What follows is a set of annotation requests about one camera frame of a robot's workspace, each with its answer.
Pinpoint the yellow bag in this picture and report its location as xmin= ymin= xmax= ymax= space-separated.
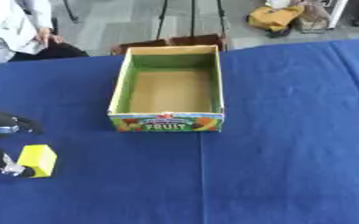
xmin=245 ymin=4 xmax=307 ymax=38

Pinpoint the open cardboard box green inside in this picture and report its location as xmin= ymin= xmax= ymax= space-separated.
xmin=106 ymin=45 xmax=226 ymax=133

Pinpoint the yellow rectangular block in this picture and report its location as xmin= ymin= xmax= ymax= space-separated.
xmin=15 ymin=143 xmax=59 ymax=179

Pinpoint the person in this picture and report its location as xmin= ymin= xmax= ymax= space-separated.
xmin=0 ymin=0 xmax=91 ymax=74

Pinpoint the white table leg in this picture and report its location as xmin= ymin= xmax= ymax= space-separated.
xmin=327 ymin=0 xmax=351 ymax=30

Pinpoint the brown chair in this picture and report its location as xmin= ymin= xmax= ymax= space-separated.
xmin=109 ymin=33 xmax=229 ymax=56

